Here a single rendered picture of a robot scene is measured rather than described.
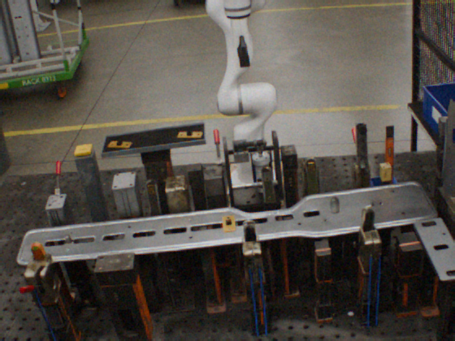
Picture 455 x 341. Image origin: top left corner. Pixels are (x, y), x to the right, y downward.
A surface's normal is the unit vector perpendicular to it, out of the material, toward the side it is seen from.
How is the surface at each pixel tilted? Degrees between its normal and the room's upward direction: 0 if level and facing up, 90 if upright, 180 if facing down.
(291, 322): 0
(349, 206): 0
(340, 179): 0
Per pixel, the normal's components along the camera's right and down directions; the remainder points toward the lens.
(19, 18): -0.01, 0.47
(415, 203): -0.11, -0.85
